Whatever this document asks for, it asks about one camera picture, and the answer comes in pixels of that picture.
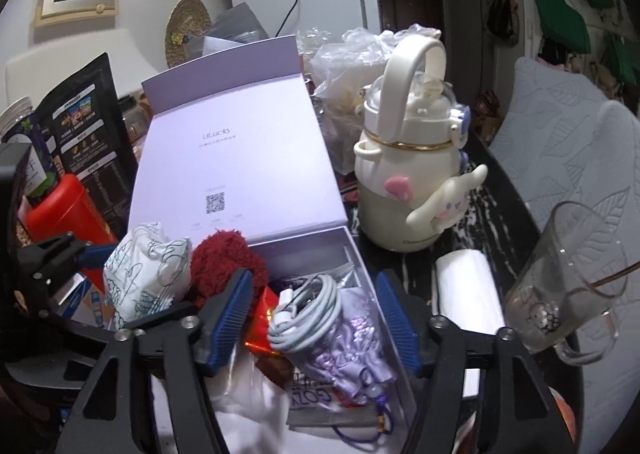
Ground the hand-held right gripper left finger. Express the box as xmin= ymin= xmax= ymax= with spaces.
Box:
xmin=55 ymin=268 xmax=253 ymax=454

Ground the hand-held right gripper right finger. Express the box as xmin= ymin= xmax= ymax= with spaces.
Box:
xmin=376 ymin=270 xmax=576 ymax=454

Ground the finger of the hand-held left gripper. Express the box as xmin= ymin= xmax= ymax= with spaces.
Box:
xmin=15 ymin=232 xmax=118 ymax=295
xmin=30 ymin=294 xmax=201 ymax=335

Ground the red snack packet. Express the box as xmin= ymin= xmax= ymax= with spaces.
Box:
xmin=244 ymin=286 xmax=296 ymax=380

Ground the white printed pouch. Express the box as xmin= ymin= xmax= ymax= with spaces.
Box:
xmin=102 ymin=220 xmax=193 ymax=329

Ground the purple satin drawstring pouch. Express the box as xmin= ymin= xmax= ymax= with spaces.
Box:
xmin=287 ymin=286 xmax=396 ymax=407

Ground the red fluffy pouch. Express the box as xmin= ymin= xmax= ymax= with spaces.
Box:
xmin=190 ymin=229 xmax=270 ymax=309

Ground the clear pastry packet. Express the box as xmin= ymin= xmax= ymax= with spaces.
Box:
xmin=210 ymin=349 xmax=296 ymax=454

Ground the plain silver foil packet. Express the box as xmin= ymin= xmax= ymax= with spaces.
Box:
xmin=325 ymin=246 xmax=358 ymax=287

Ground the white cable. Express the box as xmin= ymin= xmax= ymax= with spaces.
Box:
xmin=267 ymin=274 xmax=343 ymax=352

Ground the purple elastic cord loop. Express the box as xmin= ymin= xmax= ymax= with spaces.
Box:
xmin=332 ymin=396 xmax=396 ymax=447

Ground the purple print silver packet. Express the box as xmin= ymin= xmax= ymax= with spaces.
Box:
xmin=287 ymin=366 xmax=386 ymax=430

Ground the purple gift box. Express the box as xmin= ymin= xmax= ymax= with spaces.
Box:
xmin=127 ymin=35 xmax=418 ymax=454

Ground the blue carton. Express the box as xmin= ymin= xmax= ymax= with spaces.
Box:
xmin=50 ymin=274 xmax=108 ymax=329

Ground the red plastic container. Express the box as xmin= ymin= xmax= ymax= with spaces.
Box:
xmin=25 ymin=174 xmax=118 ymax=255

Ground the rolled white towel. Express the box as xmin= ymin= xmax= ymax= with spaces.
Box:
xmin=434 ymin=249 xmax=506 ymax=397

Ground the cream cartoon water bottle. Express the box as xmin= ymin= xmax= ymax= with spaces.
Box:
xmin=353 ymin=36 xmax=488 ymax=252

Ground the black snack bag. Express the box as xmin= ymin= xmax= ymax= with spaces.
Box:
xmin=39 ymin=52 xmax=138 ymax=245

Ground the plastic jar with lid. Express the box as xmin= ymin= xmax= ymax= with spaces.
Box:
xmin=0 ymin=98 xmax=53 ymax=199

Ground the brown glass jar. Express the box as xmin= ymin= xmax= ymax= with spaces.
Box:
xmin=120 ymin=94 xmax=151 ymax=145

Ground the clear glass mug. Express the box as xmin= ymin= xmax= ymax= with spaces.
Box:
xmin=502 ymin=201 xmax=630 ymax=366

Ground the red apple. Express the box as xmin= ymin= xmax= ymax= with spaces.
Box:
xmin=547 ymin=386 xmax=576 ymax=435

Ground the brown patterned bag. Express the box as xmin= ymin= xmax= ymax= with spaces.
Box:
xmin=475 ymin=90 xmax=501 ymax=129

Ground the small leaf-pattern chair cover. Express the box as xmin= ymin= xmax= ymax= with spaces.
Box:
xmin=487 ymin=56 xmax=618 ymax=215

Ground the woven straw fan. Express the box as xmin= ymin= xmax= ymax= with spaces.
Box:
xmin=165 ymin=0 xmax=212 ymax=69

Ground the large leaf-pattern chair cover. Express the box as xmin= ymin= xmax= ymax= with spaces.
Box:
xmin=525 ymin=101 xmax=640 ymax=454

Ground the clear plastic bag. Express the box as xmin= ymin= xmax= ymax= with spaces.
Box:
xmin=297 ymin=25 xmax=443 ymax=99

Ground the grey plastic mailer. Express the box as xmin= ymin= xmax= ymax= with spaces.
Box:
xmin=202 ymin=4 xmax=266 ymax=57

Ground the dark handbag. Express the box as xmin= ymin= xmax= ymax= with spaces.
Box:
xmin=486 ymin=0 xmax=521 ymax=45

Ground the wide green tote bag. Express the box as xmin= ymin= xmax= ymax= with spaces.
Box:
xmin=532 ymin=0 xmax=591 ymax=54

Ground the small green tote bag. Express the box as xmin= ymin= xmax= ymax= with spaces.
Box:
xmin=602 ymin=34 xmax=638 ymax=84

